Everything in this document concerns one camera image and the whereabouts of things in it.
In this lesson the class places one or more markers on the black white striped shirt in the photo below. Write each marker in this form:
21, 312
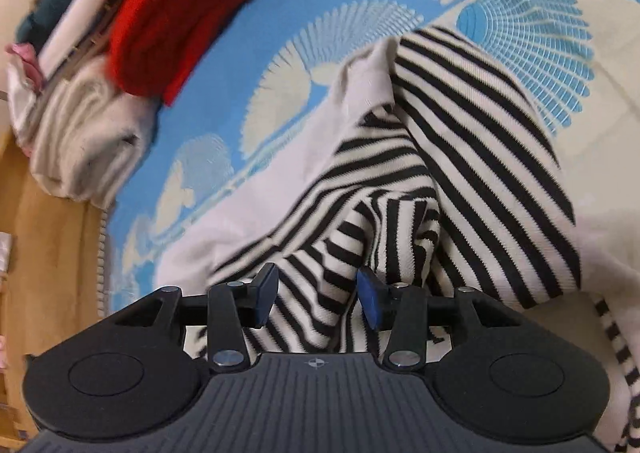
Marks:
425, 163

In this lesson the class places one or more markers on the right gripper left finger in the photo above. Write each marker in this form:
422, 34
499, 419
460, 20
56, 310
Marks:
233, 307

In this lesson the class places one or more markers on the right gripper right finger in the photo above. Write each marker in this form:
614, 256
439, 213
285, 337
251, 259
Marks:
401, 310

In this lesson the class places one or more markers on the cream folded quilt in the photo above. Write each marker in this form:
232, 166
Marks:
87, 137

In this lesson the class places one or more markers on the wooden bed frame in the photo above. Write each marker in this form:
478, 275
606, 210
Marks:
49, 292

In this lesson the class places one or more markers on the white dark-trim folded bedding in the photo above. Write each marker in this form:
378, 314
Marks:
90, 17

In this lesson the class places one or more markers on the blue cream patterned bedsheet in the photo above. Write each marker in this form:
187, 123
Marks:
257, 86

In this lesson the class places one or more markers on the white pink folded clothes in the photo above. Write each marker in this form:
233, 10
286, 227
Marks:
23, 71

